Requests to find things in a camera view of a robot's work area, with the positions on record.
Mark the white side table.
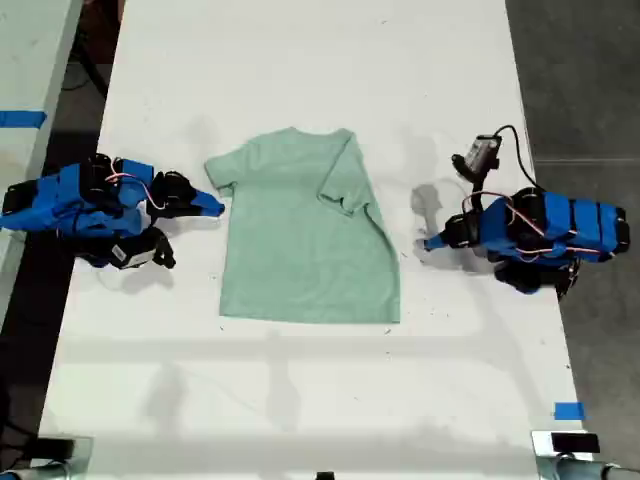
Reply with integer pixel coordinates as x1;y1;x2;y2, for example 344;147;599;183
0;0;85;321

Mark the black camera box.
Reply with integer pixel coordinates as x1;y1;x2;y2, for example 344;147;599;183
451;133;503;177
106;233;157;270

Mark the pale green T-shirt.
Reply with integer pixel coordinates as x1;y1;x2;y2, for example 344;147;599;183
203;126;403;325

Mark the short black camera stalk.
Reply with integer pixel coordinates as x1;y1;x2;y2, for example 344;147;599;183
148;226;178;270
467;169;489;216

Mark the white mounting plate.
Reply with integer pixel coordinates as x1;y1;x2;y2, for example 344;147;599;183
530;428;605;457

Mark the grey metal tube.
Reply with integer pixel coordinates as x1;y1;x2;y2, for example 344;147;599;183
535;453;640;480

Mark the black camera cable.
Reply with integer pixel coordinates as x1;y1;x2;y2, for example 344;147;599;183
492;124;549;194

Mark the blue tape strip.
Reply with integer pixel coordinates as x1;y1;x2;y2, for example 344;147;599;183
0;110;48;129
553;401;587;422

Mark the red and white wire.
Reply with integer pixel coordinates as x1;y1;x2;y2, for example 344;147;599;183
105;171;167;211
462;192;609;262

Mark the black floor cable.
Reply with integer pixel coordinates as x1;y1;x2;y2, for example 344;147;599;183
62;29;110;99

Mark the small black box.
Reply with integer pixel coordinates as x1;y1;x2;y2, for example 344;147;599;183
550;433;601;452

